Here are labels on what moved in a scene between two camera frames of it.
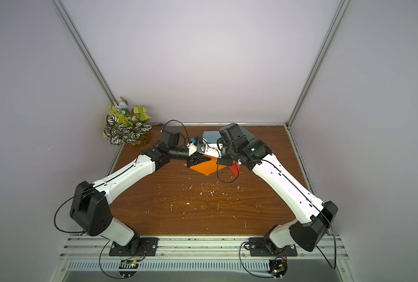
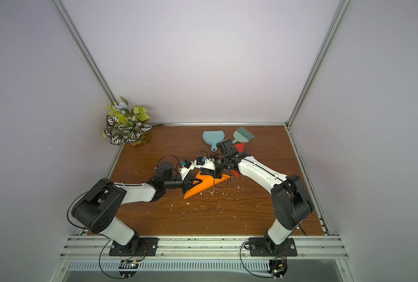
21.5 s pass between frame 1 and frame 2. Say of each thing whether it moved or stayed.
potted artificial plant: stayed
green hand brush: stayed
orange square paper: moved
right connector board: stayed
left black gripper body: moved
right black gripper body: moved
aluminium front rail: stayed
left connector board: stayed
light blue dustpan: stayed
